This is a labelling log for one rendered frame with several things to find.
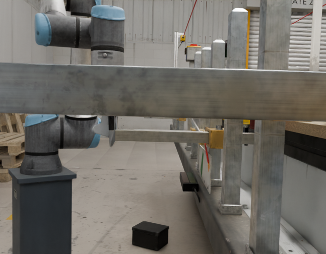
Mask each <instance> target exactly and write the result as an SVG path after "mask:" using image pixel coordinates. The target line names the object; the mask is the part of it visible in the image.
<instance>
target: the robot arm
mask: <svg viewBox="0 0 326 254"><path fill-rule="evenodd" d="M38 3H39V5H40V6H41V9H40V13H37V14H36V15H35V41H36V43H37V44H38V45H43V46H56V47H69V48H71V55H70V64H71V65H105V66H124V20H125V16H124V10H123V9H122V8H120V7H116V6H108V5H101V0H38ZM66 11H67V12H71V16H67V14H66ZM117 120H118V116H102V117H101V119H100V118H98V117H97V116H96V115H64V117H59V115H58V114H32V115H28V116H26V118H25V126H24V127H25V156H24V159H23V161H22V164H21V167H20V173H21V174H24V175H52V174H57V173H61V172H62V163H61V161H60V158H59V155H58V150H59V149H88V148H95V147H97V146H98V144H99V141H100V136H101V135H103V136H106V137H109V146H110V147H112V146H113V144H114V142H115V130H116V129H117Z"/></svg>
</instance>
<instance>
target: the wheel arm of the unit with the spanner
mask: <svg viewBox="0 0 326 254"><path fill-rule="evenodd" d="M115 141H136V142H175V143H209V132H195V131H158V130H120V129H116V130H115ZM242 144H251V145H254V133H243V138H242Z"/></svg>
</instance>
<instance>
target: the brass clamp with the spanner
mask: <svg viewBox="0 0 326 254"><path fill-rule="evenodd" d="M205 131H206V132H209V143H206V145H207V146H208V147H210V148H211V149H223V139H224V128H223V130H216V128H209V127H205Z"/></svg>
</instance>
